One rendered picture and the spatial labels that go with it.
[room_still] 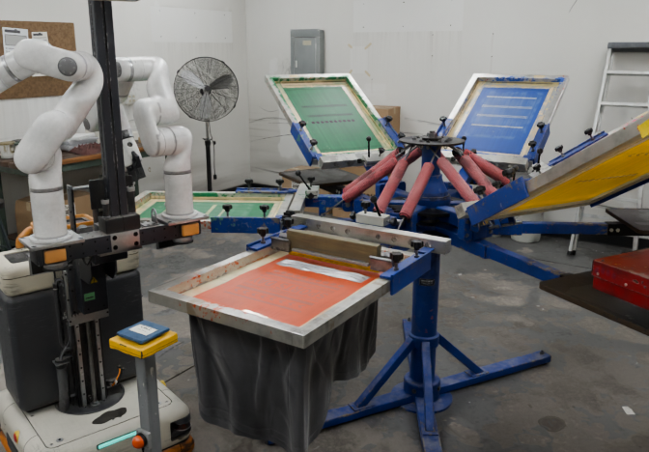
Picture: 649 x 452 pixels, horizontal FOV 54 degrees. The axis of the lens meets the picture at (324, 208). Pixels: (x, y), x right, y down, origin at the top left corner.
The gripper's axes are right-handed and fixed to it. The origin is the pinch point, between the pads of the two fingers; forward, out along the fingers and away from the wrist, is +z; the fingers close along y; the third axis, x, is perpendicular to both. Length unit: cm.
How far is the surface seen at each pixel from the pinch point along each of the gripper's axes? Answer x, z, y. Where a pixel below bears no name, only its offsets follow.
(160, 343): 32, 47, -74
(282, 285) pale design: -16, 50, -58
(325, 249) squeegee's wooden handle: -40, 46, -50
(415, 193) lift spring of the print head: -96, 42, -41
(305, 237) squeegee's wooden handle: -37, 40, -44
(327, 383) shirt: -11, 80, -75
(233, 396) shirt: 12, 76, -57
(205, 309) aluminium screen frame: 16, 45, -69
